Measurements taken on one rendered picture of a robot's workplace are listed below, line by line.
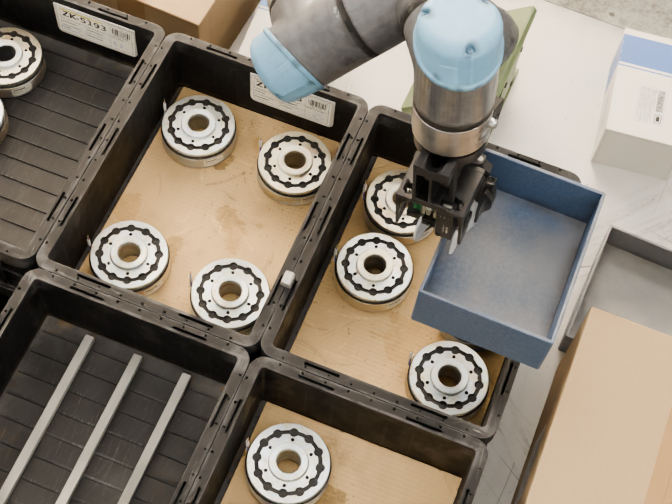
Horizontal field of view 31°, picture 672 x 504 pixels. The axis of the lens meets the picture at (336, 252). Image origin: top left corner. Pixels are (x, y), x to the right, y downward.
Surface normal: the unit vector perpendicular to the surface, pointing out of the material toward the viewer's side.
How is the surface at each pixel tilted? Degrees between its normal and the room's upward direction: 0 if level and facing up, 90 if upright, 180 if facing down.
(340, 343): 0
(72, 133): 0
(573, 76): 0
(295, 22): 35
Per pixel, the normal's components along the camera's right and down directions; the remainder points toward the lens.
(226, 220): 0.06, -0.48
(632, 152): -0.26, 0.84
